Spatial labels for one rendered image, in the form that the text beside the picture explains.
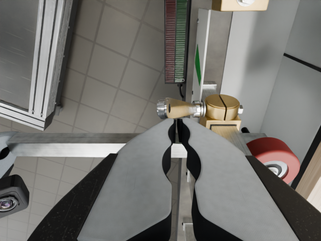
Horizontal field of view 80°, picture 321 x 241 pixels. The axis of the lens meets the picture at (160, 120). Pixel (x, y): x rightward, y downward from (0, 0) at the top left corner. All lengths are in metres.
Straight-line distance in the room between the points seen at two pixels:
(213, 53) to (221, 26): 0.05
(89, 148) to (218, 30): 0.32
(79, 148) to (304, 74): 0.46
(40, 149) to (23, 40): 0.78
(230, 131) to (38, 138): 0.31
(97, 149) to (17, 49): 0.86
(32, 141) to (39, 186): 1.68
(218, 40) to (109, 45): 0.82
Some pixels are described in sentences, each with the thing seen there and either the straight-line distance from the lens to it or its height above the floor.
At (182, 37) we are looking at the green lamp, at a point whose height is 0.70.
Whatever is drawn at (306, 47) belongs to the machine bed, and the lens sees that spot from 0.51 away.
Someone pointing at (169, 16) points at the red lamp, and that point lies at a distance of 0.41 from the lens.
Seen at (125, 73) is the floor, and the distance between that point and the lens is 1.19.
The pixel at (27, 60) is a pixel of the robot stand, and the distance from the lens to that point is 1.13.
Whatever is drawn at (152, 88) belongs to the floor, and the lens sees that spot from 1.19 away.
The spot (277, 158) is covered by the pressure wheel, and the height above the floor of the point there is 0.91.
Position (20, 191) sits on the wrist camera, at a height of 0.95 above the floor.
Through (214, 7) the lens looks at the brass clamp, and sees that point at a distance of 0.27.
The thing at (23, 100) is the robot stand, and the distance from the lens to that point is 1.24.
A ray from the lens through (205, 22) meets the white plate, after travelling 0.33.
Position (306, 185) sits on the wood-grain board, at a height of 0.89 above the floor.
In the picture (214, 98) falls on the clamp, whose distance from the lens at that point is 0.30.
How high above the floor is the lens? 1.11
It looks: 59 degrees down
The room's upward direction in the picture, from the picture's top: 177 degrees counter-clockwise
